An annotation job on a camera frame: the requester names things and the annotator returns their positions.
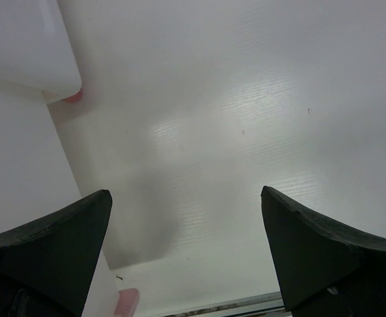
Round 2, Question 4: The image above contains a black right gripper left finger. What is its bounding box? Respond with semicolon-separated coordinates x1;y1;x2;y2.
0;190;112;316

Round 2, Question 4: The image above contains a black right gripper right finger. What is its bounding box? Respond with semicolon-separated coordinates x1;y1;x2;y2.
261;186;386;316

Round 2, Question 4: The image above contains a light pink drawer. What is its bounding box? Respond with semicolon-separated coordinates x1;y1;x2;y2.
0;84;139;316

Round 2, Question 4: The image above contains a white plastic shoe cabinet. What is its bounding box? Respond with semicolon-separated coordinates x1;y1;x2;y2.
0;0;82;104

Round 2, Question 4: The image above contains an aluminium mounting rail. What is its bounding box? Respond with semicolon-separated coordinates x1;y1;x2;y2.
167;292;286;317

